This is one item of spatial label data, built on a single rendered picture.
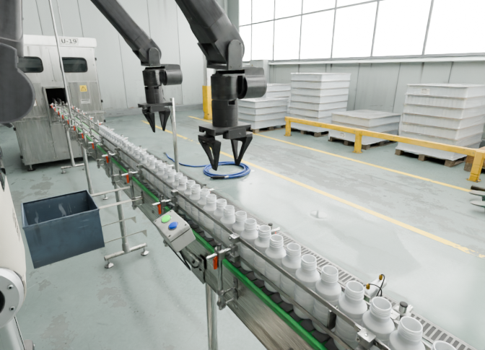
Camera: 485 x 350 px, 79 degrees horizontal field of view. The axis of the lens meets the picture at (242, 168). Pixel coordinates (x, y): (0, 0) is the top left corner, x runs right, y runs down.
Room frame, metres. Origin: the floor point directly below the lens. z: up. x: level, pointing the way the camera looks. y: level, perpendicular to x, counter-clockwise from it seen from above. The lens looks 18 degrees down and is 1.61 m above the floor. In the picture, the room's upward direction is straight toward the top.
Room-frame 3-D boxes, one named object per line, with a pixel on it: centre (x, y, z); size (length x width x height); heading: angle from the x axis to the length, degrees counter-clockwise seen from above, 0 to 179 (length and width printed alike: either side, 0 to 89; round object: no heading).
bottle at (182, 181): (1.19, 0.26, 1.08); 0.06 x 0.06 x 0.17
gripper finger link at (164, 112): (1.02, 0.29, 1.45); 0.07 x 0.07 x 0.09; 36
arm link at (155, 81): (1.02, 0.29, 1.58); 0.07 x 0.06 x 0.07; 128
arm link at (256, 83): (0.68, 0.01, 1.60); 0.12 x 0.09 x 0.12; 128
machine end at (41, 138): (5.59, 3.48, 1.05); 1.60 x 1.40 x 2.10; 36
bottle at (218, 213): (0.96, 0.08, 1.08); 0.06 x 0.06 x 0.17
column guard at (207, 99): (10.12, 1.11, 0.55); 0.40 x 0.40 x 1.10; 36
